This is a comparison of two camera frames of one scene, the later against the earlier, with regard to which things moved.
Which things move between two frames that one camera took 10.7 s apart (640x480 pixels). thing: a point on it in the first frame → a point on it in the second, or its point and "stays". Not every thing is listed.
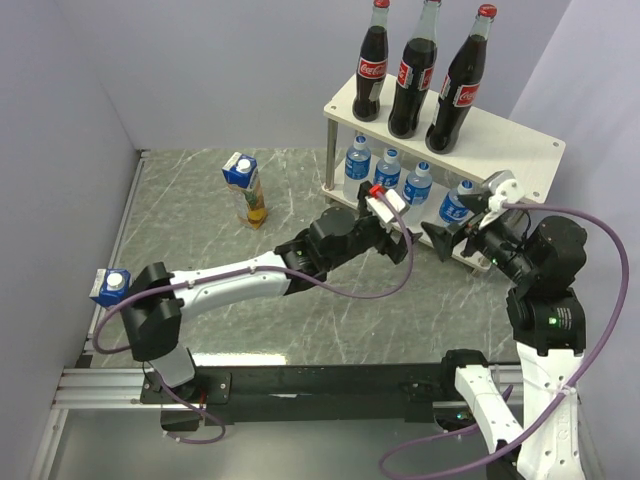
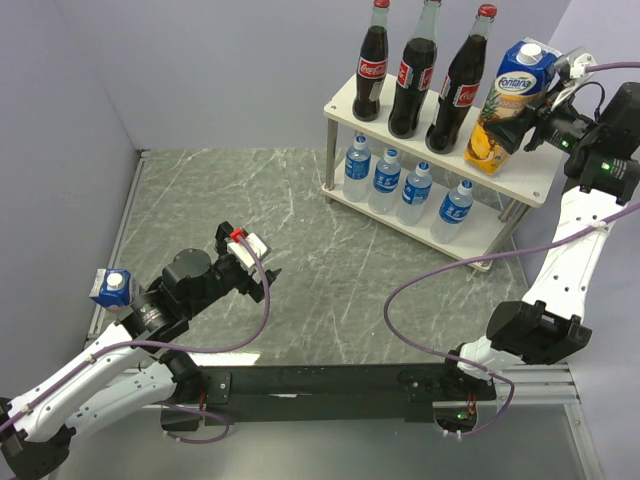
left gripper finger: [363, 189] → [223, 231]
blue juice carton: [240, 173] → [523, 73]
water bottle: [357, 167] stays
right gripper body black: [500, 241] → [558, 123]
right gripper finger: [442, 239] → [510, 131]
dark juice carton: [110, 286] stays
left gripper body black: [367, 236] → [229, 275]
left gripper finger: [414, 236] → [271, 276]
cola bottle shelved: [372, 64] stays
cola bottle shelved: [416, 75] stays
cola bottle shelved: [459, 88] stays
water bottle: [453, 210] stays
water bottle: [388, 170] stays
